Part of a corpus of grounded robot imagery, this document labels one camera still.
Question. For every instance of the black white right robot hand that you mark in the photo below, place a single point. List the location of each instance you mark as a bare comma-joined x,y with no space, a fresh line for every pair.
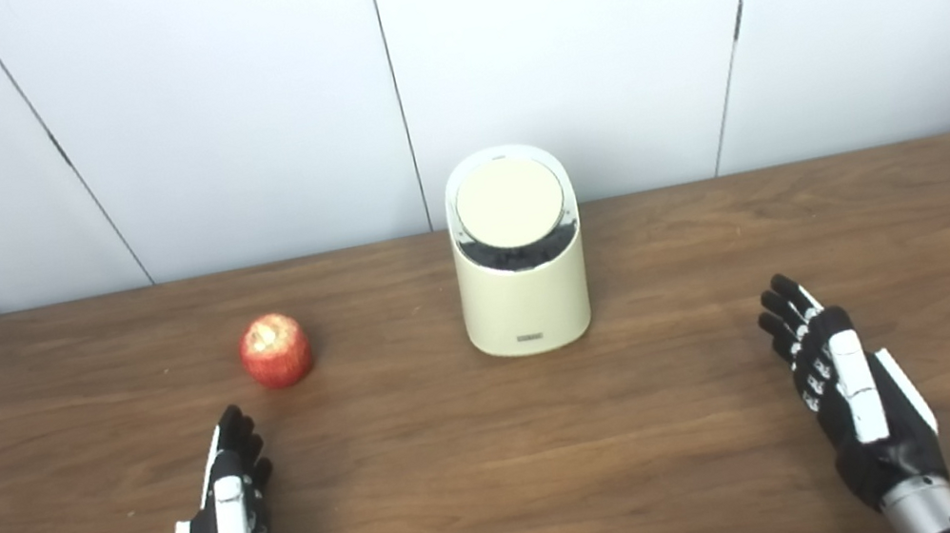
859,395

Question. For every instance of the red apple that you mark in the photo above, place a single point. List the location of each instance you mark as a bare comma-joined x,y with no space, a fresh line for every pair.
277,353

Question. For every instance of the cream-colored bin body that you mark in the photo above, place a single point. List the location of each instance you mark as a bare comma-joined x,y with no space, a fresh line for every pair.
525,306

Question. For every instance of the cream round bin lid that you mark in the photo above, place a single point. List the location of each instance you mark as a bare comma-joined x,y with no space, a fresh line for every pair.
510,203

